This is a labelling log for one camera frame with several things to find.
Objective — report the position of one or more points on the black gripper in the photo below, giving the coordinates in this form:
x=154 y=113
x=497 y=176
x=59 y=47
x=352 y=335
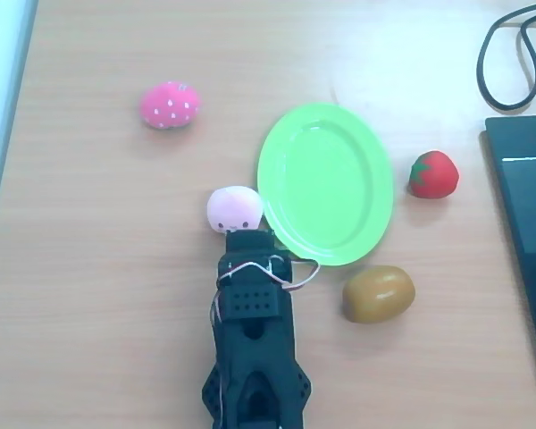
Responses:
x=248 y=245

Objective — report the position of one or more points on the pale pink plush peach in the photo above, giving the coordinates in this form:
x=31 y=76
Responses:
x=232 y=205

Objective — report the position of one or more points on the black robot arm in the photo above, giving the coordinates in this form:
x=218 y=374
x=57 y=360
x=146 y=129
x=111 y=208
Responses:
x=232 y=357

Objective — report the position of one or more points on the green oval plastic plate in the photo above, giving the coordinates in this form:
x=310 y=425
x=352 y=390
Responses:
x=326 y=179

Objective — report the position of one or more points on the brown toy kiwi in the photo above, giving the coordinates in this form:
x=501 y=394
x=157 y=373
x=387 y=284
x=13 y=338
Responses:
x=375 y=295

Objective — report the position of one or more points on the pink plush strawberry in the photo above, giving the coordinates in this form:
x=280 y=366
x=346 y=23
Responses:
x=170 y=105

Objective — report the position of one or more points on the red toy strawberry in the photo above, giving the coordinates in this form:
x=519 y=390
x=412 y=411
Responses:
x=435 y=176

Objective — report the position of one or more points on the black laptop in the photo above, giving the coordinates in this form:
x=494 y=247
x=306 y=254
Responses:
x=531 y=201

